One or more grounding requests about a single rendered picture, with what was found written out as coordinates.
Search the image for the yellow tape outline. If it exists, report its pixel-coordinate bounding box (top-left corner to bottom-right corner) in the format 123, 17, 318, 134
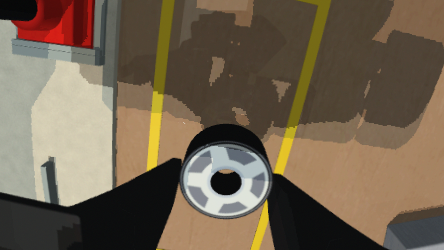
147, 0, 331, 250

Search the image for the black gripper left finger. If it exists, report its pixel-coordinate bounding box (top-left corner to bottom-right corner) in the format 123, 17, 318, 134
0, 158, 182, 250

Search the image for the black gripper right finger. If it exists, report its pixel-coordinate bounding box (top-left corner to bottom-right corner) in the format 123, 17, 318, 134
267, 173, 389, 250

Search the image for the black wheel with grey hub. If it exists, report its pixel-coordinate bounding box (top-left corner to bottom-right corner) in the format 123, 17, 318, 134
179, 124, 273, 219

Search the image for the grey rectangular block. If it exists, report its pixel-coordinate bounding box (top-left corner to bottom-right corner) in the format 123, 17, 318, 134
383, 215, 444, 250

